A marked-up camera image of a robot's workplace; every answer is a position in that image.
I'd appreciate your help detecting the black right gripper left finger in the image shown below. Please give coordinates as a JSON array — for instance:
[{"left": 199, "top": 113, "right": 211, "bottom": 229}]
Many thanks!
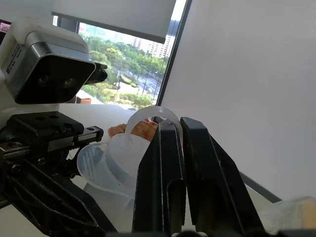
[{"left": 132, "top": 121, "right": 187, "bottom": 234}]

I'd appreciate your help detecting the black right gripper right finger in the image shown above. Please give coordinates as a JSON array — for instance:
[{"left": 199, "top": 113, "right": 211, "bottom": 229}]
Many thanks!
[{"left": 180, "top": 117, "right": 265, "bottom": 234}]

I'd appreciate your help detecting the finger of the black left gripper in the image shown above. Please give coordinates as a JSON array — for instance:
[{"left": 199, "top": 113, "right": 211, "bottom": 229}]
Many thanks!
[{"left": 0, "top": 158, "right": 118, "bottom": 237}]

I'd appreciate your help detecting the translucent plastic measuring cup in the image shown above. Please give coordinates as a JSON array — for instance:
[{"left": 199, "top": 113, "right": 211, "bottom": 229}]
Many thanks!
[{"left": 76, "top": 106, "right": 185, "bottom": 217}]

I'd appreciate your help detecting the orange food item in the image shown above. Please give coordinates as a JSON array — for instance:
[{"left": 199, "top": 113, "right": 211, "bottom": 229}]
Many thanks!
[{"left": 108, "top": 118, "right": 159, "bottom": 143}]

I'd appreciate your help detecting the translucent plastic container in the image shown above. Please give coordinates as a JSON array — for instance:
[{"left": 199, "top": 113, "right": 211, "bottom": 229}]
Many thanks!
[{"left": 259, "top": 196, "right": 316, "bottom": 236}]

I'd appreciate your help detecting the white roller window blind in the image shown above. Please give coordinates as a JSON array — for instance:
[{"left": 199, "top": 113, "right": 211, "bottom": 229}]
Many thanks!
[{"left": 51, "top": 0, "right": 177, "bottom": 44}]

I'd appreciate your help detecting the white head camera unit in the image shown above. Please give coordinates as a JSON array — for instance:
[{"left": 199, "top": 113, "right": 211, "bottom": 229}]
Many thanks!
[{"left": 0, "top": 16, "right": 97, "bottom": 106}]

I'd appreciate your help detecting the black camera cable plug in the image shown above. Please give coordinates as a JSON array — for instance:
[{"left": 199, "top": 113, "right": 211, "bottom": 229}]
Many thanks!
[{"left": 86, "top": 62, "right": 109, "bottom": 84}]

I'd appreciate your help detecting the dark window frame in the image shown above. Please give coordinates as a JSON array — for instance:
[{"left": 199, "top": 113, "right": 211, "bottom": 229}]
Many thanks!
[{"left": 156, "top": 0, "right": 194, "bottom": 107}]

